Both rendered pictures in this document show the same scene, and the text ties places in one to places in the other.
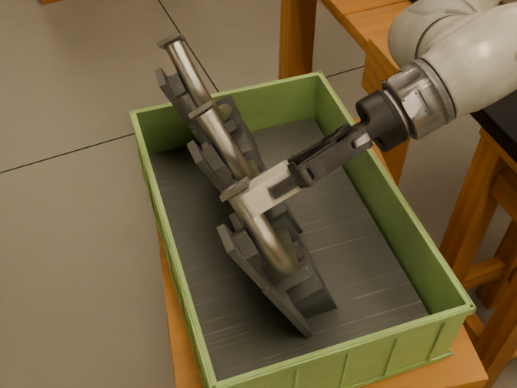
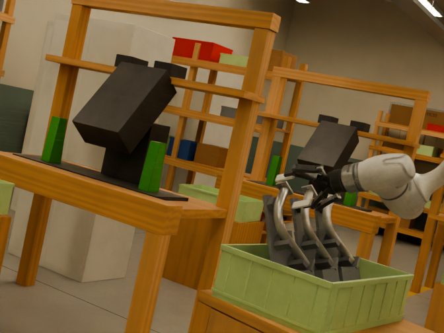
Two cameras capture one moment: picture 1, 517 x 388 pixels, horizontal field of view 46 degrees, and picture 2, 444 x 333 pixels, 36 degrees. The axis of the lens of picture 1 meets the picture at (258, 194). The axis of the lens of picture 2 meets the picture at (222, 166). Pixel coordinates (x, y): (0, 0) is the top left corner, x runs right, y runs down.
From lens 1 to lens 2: 2.01 m
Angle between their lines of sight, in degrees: 65
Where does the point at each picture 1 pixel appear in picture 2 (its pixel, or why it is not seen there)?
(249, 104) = (368, 271)
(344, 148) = (312, 167)
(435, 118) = (349, 174)
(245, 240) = (271, 199)
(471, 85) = (364, 165)
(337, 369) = (266, 283)
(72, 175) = not seen: outside the picture
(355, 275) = not seen: hidden behind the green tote
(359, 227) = not seen: hidden behind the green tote
